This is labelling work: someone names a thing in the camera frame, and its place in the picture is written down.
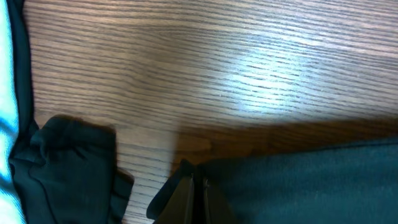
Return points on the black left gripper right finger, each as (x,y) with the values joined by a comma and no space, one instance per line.
(216,207)

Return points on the light blue t-shirt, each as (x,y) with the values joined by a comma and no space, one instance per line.
(11,210)

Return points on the black t-shirt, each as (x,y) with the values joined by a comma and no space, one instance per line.
(351,183)

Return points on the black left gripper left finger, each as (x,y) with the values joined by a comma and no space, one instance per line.
(179,208)

